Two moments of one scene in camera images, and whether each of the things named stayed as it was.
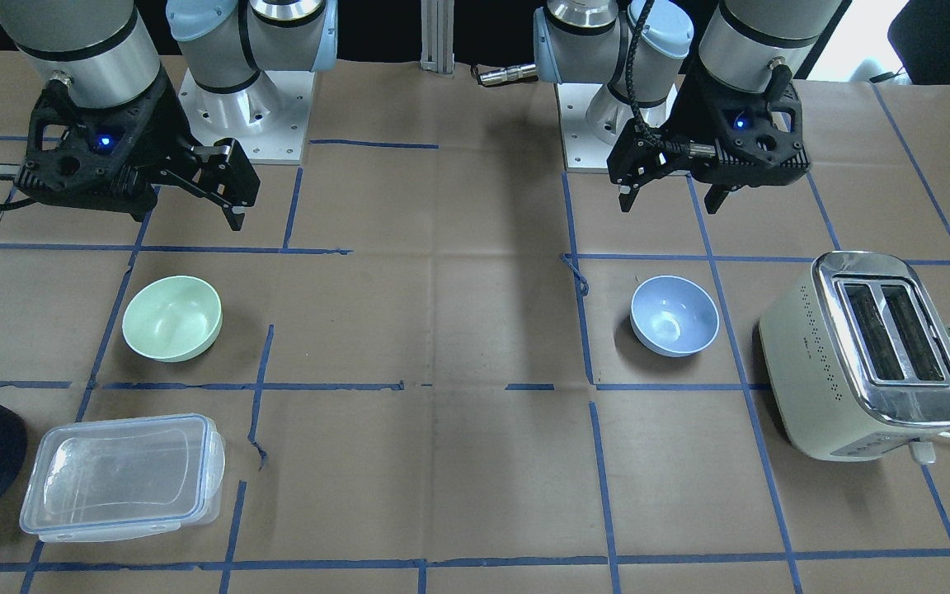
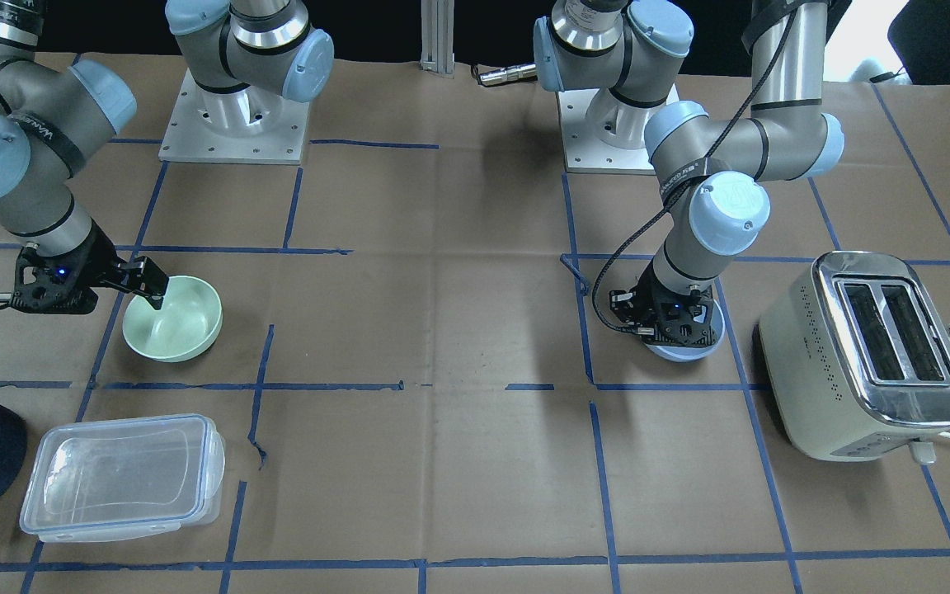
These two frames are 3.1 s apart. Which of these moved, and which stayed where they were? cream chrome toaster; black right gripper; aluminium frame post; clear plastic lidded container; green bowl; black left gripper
Moved: black right gripper; black left gripper
Stayed: cream chrome toaster; clear plastic lidded container; green bowl; aluminium frame post
